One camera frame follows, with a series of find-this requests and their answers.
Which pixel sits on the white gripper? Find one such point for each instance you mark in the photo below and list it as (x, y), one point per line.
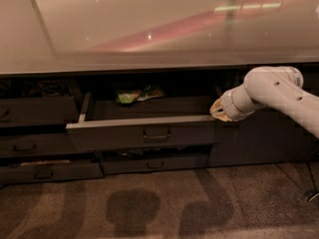
(228, 106)

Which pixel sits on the dark items in left drawer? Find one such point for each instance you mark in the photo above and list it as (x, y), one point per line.
(34, 88)

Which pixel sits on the grey cabinet door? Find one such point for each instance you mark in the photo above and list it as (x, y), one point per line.
(265, 136)

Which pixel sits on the colourful packet in drawer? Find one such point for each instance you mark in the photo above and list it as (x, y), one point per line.
(131, 95)

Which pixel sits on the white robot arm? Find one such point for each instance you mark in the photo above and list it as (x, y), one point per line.
(279, 88)

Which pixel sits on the grey drawer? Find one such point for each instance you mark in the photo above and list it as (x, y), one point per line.
(36, 145)
(37, 111)
(107, 125)
(54, 171)
(154, 163)

